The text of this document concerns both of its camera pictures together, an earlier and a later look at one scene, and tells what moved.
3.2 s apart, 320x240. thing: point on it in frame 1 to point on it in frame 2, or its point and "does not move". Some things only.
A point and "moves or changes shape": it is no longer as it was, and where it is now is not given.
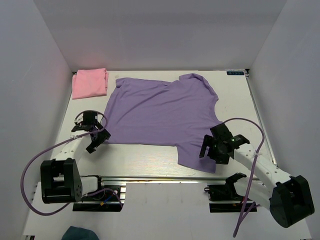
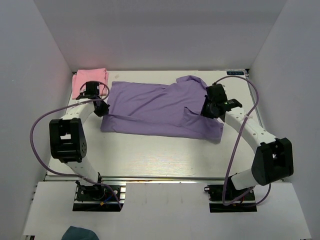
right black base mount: (225, 198) does not move
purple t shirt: (180, 114) moves or changes shape
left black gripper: (104, 135) to (104, 111)
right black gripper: (224, 159) to (204, 112)
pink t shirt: (89, 83) does not move
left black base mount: (106, 199) does not move
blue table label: (235, 73) does not move
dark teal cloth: (75, 233) does not move
